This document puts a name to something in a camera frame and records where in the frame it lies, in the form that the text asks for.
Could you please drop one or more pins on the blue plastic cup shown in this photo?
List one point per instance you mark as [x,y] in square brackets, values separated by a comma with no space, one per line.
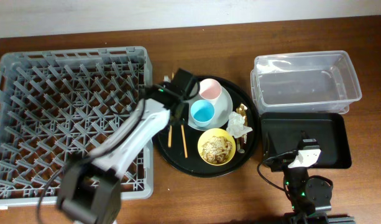
[202,112]

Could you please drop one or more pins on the grey plastic dishwasher rack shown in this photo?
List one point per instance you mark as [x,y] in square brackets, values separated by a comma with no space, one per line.
[58,104]

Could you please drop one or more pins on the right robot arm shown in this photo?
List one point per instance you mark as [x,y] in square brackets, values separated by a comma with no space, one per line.
[310,196]

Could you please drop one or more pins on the grey round plate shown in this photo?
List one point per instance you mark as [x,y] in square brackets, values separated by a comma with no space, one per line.
[223,108]

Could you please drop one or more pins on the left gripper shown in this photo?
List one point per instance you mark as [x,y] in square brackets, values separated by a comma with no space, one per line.
[180,101]

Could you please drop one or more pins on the black rectangular tray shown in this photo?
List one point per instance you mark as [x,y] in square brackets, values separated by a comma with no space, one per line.
[288,129]

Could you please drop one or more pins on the wooden chopstick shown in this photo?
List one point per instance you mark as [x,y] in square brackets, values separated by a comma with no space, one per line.
[184,140]
[170,127]

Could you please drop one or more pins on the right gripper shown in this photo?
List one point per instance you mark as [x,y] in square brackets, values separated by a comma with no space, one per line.
[281,163]

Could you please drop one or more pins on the pink plastic cup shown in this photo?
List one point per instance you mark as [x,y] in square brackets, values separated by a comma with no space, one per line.
[210,90]

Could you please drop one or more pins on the gold snack wrapper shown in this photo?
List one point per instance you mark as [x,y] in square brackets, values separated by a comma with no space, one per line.
[242,110]

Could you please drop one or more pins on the round black serving tray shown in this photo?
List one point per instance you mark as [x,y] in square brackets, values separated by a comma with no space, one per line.
[193,163]

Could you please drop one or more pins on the small metal spoon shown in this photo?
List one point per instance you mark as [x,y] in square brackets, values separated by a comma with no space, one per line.
[239,146]

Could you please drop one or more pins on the white napkin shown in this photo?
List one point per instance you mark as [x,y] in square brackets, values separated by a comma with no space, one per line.
[236,125]

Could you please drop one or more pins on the food scraps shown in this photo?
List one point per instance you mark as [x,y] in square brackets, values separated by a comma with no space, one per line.
[216,150]

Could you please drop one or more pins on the yellow bowl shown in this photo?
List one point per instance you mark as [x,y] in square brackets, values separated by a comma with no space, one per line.
[216,132]

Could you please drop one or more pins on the clear plastic waste bin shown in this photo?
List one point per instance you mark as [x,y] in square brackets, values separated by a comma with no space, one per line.
[304,82]

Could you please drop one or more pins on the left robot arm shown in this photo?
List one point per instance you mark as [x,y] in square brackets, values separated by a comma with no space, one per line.
[90,191]

